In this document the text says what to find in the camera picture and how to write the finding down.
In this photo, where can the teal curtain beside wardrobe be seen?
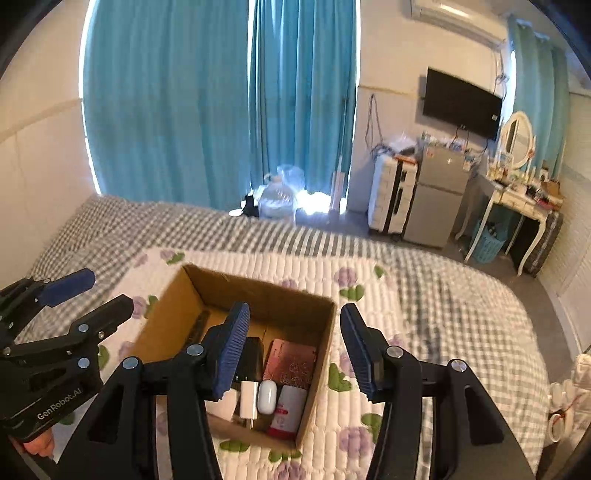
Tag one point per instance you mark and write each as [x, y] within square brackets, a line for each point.
[538, 92]

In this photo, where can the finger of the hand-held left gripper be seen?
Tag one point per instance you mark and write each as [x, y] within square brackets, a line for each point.
[69, 285]
[106, 314]

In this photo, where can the white louvred wardrobe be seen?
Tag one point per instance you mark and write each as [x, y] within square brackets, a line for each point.
[572, 258]

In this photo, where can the white dressing table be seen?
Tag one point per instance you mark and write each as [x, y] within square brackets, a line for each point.
[517, 198]

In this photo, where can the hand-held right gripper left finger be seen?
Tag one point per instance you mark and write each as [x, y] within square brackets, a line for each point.
[233, 350]

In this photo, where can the white padded headboard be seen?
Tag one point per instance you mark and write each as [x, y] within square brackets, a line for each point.
[41, 175]

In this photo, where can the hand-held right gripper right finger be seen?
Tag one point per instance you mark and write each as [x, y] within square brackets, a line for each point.
[359, 353]

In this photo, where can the grey hard suitcase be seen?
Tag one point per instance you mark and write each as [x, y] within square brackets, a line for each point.
[547, 244]

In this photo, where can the silver mini fridge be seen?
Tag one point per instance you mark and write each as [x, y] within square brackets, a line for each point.
[434, 198]

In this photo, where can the white bottle with red cap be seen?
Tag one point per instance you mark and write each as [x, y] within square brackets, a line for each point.
[288, 410]

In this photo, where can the brown cardboard box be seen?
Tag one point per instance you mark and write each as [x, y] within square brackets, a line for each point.
[295, 318]

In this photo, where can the black wall television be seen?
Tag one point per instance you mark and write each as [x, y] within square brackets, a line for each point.
[461, 104]

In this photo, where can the red patterned case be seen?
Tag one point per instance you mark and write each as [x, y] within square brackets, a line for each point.
[291, 364]

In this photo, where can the paper cup with red straw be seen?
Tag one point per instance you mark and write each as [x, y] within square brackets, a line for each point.
[559, 422]

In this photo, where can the wide blue curtain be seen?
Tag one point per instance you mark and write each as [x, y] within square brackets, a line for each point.
[171, 101]

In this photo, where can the white plug adapter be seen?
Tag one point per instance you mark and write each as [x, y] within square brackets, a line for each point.
[249, 399]

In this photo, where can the white floral quilt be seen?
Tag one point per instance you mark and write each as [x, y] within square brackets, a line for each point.
[415, 332]

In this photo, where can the white ribbed suitcase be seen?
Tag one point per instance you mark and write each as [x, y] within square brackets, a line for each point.
[388, 194]

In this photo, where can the white square charger block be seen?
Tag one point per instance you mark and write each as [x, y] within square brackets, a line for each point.
[222, 407]

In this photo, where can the white quilted bag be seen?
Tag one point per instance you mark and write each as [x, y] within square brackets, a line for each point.
[572, 387]

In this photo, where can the black charger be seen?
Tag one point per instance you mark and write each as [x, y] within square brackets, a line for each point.
[252, 357]

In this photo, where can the white air conditioner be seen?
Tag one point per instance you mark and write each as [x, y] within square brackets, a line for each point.
[452, 18]

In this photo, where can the grey checkered bedsheet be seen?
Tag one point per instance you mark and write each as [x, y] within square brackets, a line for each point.
[461, 295]

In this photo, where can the oval white vanity mirror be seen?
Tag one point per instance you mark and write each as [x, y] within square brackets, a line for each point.
[517, 138]

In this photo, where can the person's left hand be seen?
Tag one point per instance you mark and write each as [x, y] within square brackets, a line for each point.
[37, 446]

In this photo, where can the narrow blue curtain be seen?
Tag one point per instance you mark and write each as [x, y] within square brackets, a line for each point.
[304, 101]

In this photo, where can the pale blue earbud case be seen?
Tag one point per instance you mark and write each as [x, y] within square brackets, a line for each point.
[266, 397]

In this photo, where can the clear plastic bag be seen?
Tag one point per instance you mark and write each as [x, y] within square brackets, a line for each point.
[281, 194]

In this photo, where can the blue laundry basket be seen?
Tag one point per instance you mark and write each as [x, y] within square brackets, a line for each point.
[489, 242]

